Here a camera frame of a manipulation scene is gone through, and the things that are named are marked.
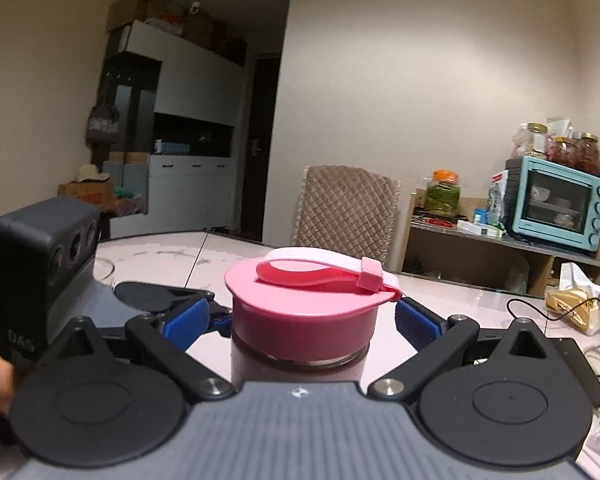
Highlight wooden side table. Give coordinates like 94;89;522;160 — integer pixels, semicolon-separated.
402;187;600;296

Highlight stack of cardboard boxes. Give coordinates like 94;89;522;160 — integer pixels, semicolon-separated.
107;0;248;66

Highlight clear glass cup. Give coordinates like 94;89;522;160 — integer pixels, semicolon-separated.
94;256;117;288

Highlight flat white box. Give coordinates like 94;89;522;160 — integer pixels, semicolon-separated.
456;219;504;237

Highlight yellow snack packet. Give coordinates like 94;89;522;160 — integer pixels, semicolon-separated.
545;287;600;335

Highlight black charging cable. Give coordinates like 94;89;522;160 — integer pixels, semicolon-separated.
507;299;600;377

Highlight dark door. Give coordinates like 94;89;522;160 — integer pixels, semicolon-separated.
240;55;284;244

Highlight pink bottle cap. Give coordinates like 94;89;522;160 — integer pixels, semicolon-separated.
224;247;402;363

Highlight straw hat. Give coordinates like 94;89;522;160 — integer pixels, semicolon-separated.
76;164;111;184

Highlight quilted beige chair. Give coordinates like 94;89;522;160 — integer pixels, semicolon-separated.
292;165;402;273

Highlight glass jar pale contents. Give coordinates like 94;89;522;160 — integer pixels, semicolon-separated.
512;122;549;161

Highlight brown cardboard box red print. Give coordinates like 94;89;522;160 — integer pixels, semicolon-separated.
57;180;116;211

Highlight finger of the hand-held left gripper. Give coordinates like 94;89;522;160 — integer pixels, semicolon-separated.
114;281;216;314
206;304;235;339

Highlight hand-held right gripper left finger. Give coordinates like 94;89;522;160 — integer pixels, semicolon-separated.
36;297;236;404

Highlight light blue toaster oven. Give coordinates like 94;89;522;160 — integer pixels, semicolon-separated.
505;156;600;253

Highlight grey hanging bag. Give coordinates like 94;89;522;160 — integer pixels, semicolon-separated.
86;85;122;144

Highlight white wall cabinet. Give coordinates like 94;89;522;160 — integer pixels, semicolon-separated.
100;20;246;242

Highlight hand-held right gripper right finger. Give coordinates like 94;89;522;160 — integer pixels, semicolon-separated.
367;297;564;404

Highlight green pickle jar orange lid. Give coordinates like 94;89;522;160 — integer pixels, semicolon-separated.
425;170;462;216

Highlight black smartphone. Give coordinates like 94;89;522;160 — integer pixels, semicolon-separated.
550;337;600;408

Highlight white tissue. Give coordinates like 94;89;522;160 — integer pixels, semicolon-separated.
557;262;600;294

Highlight white paper bag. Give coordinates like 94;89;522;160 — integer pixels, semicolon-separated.
545;117;573;141

